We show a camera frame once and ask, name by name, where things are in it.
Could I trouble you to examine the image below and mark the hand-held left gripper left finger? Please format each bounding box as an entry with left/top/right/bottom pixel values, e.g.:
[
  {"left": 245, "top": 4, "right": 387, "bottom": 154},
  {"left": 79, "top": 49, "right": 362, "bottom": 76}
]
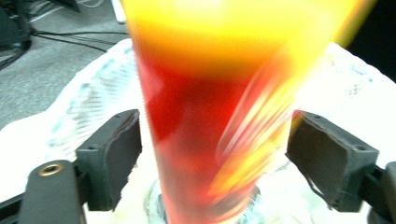
[{"left": 75, "top": 108, "right": 144, "bottom": 212}]

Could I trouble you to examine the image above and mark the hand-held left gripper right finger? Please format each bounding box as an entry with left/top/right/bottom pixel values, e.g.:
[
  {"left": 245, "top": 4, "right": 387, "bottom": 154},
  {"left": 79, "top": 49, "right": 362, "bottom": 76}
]
[{"left": 285, "top": 109, "right": 380, "bottom": 214}]

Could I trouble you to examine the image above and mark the red chip can yellow lid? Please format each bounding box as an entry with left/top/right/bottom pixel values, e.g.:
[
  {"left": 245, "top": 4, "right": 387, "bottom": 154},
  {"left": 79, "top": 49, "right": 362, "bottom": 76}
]
[{"left": 120, "top": 0, "right": 378, "bottom": 224}]

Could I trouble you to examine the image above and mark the black floor cable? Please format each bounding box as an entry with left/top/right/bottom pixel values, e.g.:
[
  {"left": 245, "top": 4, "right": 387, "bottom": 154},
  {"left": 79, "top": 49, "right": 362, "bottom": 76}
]
[{"left": 31, "top": 33, "right": 108, "bottom": 54}]

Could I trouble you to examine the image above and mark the white desk frame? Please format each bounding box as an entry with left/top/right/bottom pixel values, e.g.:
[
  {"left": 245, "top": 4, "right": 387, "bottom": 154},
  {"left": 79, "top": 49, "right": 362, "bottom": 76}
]
[{"left": 110, "top": 0, "right": 128, "bottom": 25}]

